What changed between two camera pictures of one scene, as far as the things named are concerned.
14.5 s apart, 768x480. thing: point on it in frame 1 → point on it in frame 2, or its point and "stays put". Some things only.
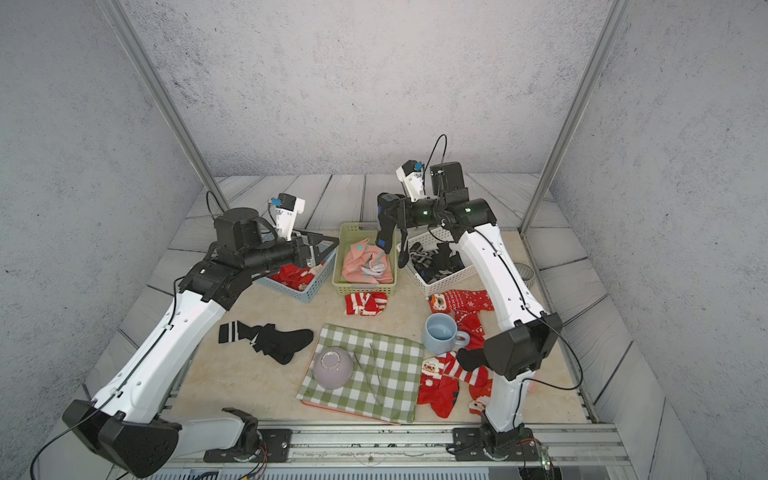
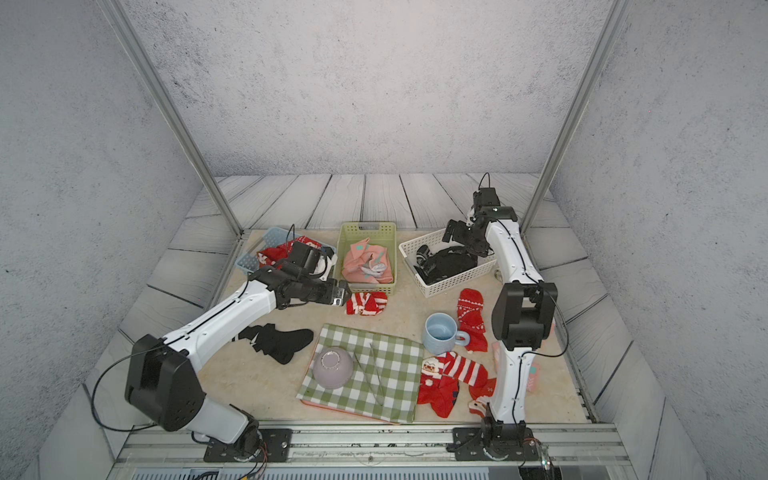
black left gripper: (310, 258) → (331, 297)
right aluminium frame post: (616, 17) stays put
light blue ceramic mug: (440, 335) stays put
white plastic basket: (429, 239) stays put
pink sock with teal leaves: (366, 262) stays put
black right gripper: (407, 217) → (458, 234)
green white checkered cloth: (386, 376) stays put
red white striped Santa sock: (448, 364) stays put
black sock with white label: (394, 210) → (443, 264)
